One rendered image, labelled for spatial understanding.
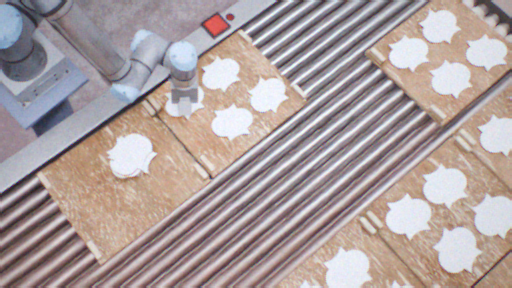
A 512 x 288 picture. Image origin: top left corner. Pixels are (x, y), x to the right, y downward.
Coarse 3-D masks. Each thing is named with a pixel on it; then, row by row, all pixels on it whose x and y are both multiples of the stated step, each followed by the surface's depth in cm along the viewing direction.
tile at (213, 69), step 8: (216, 64) 211; (224, 64) 211; (232, 64) 211; (208, 72) 209; (216, 72) 209; (224, 72) 210; (232, 72) 210; (208, 80) 208; (216, 80) 208; (224, 80) 208; (232, 80) 208; (208, 88) 207; (216, 88) 207; (224, 88) 207
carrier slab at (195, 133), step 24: (216, 48) 215; (240, 48) 215; (240, 72) 211; (264, 72) 211; (216, 96) 207; (240, 96) 207; (288, 96) 208; (168, 120) 203; (192, 120) 203; (264, 120) 204; (192, 144) 200; (216, 144) 200; (240, 144) 200; (216, 168) 197
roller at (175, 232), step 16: (464, 0) 227; (368, 80) 213; (352, 96) 210; (320, 112) 208; (336, 112) 209; (304, 128) 205; (288, 144) 202; (272, 160) 200; (240, 176) 198; (256, 176) 199; (224, 192) 195; (208, 208) 193; (176, 224) 191; (192, 224) 192; (160, 240) 189; (176, 240) 191; (144, 256) 187; (128, 272) 185
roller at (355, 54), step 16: (432, 0) 227; (400, 16) 223; (384, 32) 221; (368, 48) 218; (336, 64) 215; (352, 64) 217; (320, 80) 212; (80, 256) 187; (64, 272) 184; (80, 272) 186
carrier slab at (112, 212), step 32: (128, 128) 202; (160, 128) 202; (64, 160) 197; (96, 160) 197; (160, 160) 197; (192, 160) 198; (64, 192) 193; (96, 192) 193; (128, 192) 193; (160, 192) 193; (192, 192) 193; (96, 224) 189; (128, 224) 189
